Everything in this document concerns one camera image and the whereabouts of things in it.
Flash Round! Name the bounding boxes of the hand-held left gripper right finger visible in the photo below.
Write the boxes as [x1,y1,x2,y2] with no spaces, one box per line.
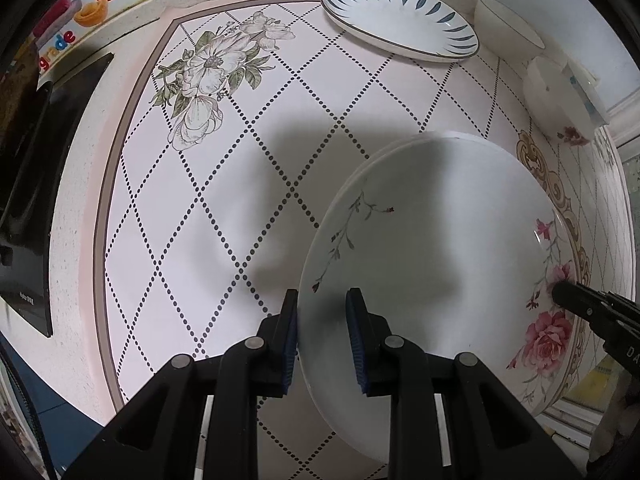
[345,287,584,480]

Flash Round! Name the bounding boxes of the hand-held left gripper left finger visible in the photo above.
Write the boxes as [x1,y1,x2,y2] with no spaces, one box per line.
[65,288,301,480]

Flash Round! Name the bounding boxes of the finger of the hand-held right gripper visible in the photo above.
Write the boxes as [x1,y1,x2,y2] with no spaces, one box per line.
[550,280,640,333]

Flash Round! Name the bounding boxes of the white plate pink flowers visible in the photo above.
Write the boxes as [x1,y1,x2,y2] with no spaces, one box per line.
[297,131,582,465]

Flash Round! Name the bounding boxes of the white bowl blue rim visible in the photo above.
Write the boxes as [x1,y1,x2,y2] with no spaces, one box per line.
[522,55,598,142]
[473,0,546,61]

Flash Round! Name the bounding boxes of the white plate blue leaf pattern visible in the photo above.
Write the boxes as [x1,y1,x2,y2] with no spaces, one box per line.
[320,0,481,63]

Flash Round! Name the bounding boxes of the blue cabinet door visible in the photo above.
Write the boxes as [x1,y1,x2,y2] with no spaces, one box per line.
[0,335,108,466]

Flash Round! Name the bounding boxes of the black induction cooktop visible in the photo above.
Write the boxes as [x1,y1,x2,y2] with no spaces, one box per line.
[0,52,116,339]

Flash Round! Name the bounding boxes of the white window frame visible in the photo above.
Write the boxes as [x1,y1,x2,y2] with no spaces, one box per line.
[602,80,640,176]

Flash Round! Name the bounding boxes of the colourful wall sticker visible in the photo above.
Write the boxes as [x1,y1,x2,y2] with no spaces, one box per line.
[30,0,126,78]

